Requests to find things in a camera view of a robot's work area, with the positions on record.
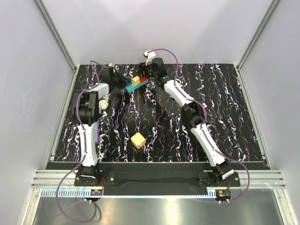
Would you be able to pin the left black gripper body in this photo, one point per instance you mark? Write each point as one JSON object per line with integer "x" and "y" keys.
{"x": 116, "y": 76}

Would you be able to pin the beige cube plug adapter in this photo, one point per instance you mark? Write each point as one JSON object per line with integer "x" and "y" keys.
{"x": 138, "y": 140}

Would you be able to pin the left aluminium frame post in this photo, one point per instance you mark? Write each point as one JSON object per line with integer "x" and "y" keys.
{"x": 50, "y": 25}

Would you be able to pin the yellow cube plug adapter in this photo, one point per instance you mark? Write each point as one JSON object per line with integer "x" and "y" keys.
{"x": 136, "y": 80}

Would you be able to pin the red cube socket adapter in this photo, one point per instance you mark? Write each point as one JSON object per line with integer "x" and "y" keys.
{"x": 138, "y": 74}

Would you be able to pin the purple power strip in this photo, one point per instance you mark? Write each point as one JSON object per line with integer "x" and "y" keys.
{"x": 96, "y": 133}

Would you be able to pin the teal power strip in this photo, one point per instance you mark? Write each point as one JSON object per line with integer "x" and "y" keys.
{"x": 132, "y": 86}

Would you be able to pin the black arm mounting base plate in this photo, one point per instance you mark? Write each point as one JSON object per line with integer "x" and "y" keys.
{"x": 138, "y": 178}

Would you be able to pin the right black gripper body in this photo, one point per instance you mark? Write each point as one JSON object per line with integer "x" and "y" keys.
{"x": 148, "y": 72}

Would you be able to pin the aluminium frame post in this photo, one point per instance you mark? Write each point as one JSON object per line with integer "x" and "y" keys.
{"x": 50, "y": 25}
{"x": 263, "y": 24}

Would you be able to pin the right aluminium frame post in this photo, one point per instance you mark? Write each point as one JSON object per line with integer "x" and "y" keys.
{"x": 263, "y": 24}

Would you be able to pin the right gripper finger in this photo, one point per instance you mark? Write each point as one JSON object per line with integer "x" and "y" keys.
{"x": 141, "y": 66}
{"x": 142, "y": 76}

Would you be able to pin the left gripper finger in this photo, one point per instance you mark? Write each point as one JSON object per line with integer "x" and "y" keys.
{"x": 122, "y": 79}
{"x": 121, "y": 85}

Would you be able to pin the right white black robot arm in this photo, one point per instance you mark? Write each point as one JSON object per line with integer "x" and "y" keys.
{"x": 193, "y": 115}

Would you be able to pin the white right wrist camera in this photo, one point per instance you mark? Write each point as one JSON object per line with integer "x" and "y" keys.
{"x": 149, "y": 55}

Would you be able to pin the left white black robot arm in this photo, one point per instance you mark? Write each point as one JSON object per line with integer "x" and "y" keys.
{"x": 86, "y": 112}

